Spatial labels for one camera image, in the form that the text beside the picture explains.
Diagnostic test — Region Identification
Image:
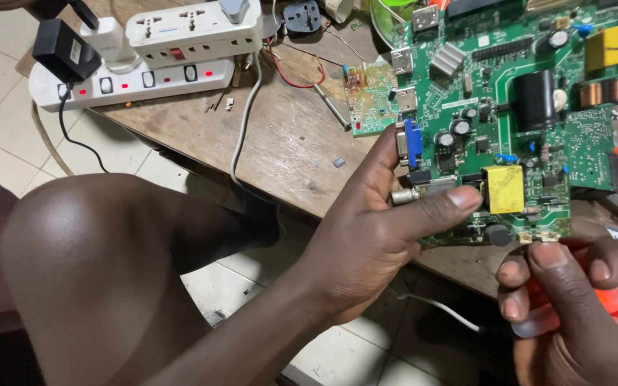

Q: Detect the white cup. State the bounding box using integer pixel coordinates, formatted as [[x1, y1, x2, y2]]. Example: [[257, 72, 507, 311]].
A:
[[323, 0, 355, 24]]

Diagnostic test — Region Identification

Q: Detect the white cable under table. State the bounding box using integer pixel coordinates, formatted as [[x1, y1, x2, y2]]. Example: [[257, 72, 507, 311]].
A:
[[394, 292, 486, 334]]

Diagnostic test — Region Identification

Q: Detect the black charger cable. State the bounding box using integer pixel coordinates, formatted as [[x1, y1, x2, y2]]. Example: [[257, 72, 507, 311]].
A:
[[68, 0, 100, 31]]

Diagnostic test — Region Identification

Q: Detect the red wire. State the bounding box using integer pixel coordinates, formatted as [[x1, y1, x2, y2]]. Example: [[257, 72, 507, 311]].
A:
[[265, 38, 326, 90]]

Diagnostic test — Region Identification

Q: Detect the green translucent container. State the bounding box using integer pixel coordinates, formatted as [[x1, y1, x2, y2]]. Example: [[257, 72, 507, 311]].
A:
[[369, 0, 418, 50]]

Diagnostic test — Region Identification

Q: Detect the long white power strip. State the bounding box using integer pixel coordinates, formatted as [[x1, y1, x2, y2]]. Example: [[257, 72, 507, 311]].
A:
[[28, 56, 235, 114]]

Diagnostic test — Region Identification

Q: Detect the black travel adapter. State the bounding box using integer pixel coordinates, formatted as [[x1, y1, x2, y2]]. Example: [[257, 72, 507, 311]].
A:
[[282, 0, 323, 36]]

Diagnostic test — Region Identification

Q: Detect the brown cord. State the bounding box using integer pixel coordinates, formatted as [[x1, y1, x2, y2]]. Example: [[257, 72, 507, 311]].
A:
[[31, 101, 75, 177]]

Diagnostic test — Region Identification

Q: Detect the thin black adapter cable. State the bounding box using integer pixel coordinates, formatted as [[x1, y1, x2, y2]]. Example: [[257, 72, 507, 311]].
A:
[[57, 83, 111, 174]]

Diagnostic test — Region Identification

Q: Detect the black power adapter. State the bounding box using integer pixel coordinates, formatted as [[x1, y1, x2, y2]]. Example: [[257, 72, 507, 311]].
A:
[[31, 19, 104, 85]]

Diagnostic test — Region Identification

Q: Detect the white charger plug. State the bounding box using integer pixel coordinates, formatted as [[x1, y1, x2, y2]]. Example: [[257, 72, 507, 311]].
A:
[[79, 16, 144, 75]]

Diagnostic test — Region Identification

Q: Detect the person's left hand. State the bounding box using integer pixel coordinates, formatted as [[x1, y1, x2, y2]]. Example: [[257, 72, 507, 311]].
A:
[[299, 124, 485, 326]]

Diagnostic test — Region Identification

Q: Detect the grey power cable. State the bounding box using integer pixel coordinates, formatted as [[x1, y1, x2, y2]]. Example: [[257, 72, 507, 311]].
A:
[[230, 51, 265, 189]]

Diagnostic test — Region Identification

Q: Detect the metal screwdriver shaft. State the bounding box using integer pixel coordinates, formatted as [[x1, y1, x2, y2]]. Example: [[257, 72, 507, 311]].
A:
[[313, 83, 353, 133]]

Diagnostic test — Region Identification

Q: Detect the grey plug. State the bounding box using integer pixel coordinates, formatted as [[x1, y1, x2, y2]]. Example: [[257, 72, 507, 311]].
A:
[[218, 0, 251, 25]]

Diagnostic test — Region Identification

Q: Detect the person's right hand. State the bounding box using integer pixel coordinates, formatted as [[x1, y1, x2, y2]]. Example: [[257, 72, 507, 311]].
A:
[[496, 236, 618, 386]]

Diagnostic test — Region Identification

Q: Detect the large green circuit board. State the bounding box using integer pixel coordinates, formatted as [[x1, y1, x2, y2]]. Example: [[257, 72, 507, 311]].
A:
[[391, 0, 618, 248]]

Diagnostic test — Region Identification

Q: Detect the person's bare leg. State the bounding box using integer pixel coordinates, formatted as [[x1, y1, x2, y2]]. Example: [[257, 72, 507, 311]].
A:
[[0, 170, 283, 386]]

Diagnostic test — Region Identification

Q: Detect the small green circuit board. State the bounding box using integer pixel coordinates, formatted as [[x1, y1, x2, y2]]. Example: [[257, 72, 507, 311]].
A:
[[342, 60, 401, 138]]

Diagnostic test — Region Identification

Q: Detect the white multi socket extension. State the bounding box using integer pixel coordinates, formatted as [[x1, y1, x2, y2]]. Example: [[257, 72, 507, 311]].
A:
[[125, 0, 265, 70]]

